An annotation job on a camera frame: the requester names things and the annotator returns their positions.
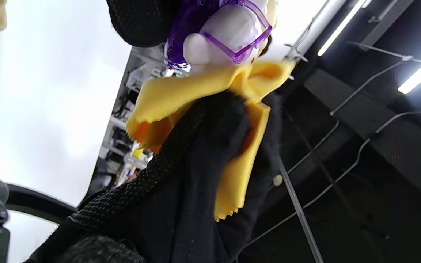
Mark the person's left hand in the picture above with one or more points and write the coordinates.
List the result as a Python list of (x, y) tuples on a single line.
[(141, 22)]

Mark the person's right hand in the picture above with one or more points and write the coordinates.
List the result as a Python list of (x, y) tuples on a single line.
[(159, 219)]

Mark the yellow cleaning cloth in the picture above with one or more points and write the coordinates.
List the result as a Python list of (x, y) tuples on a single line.
[(181, 98)]

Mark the purple base bear ornament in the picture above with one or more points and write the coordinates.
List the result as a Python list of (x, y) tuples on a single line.
[(232, 29)]

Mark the grey metal pole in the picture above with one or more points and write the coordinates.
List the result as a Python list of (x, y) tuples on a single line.
[(303, 219)]

